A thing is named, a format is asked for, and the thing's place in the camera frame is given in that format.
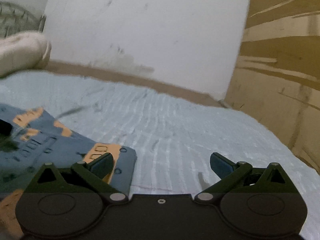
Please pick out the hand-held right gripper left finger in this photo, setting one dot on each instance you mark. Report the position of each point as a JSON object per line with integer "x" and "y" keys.
{"x": 103, "y": 163}

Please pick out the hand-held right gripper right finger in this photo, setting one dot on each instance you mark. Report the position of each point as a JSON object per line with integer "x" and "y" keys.
{"x": 220, "y": 163}

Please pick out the blue truck print pants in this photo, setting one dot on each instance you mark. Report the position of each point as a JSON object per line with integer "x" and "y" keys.
{"x": 62, "y": 145}

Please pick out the cream rolled duvet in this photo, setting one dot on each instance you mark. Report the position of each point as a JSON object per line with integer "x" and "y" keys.
{"x": 20, "y": 52}

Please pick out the brown wooden bed board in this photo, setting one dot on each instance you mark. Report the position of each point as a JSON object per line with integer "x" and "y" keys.
{"x": 150, "y": 85}

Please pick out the plywood panel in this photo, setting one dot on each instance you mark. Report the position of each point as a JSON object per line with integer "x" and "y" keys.
{"x": 282, "y": 67}

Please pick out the grey metal headboard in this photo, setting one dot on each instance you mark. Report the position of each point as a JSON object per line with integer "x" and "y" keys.
{"x": 20, "y": 17}

